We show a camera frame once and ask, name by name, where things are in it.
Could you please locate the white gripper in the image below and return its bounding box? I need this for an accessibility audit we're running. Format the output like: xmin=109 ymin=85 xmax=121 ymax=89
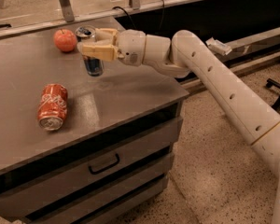
xmin=77 ymin=28 xmax=146 ymax=66

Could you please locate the silver blue redbull can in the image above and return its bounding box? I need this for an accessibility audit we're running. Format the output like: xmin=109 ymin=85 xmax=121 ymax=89
xmin=75 ymin=25 xmax=104 ymax=77

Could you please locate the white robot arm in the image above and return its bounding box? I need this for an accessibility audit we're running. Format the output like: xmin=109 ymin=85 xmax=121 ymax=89
xmin=77 ymin=28 xmax=280 ymax=224

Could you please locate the red coca-cola can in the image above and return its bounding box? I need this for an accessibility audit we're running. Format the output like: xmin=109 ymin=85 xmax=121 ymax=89
xmin=37 ymin=84 xmax=68 ymax=132

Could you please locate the red apple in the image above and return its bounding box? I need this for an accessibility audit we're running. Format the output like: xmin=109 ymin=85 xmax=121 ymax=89
xmin=53 ymin=29 xmax=77 ymax=52

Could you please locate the small white box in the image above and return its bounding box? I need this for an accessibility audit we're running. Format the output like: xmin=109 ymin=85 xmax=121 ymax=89
xmin=206 ymin=38 xmax=231 ymax=56

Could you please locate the grey drawer cabinet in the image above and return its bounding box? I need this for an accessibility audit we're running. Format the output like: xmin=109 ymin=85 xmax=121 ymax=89
xmin=0 ymin=30 xmax=187 ymax=224

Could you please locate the grey metal bracket left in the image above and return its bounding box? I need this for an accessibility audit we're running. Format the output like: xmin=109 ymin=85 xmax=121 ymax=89
xmin=59 ymin=0 xmax=75 ymax=22

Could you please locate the black cable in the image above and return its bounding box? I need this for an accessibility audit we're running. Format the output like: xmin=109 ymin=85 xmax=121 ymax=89
xmin=112 ymin=0 xmax=166 ymax=33

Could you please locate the black drawer handle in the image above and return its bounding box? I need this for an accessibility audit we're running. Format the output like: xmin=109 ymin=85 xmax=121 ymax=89
xmin=88 ymin=153 xmax=120 ymax=175

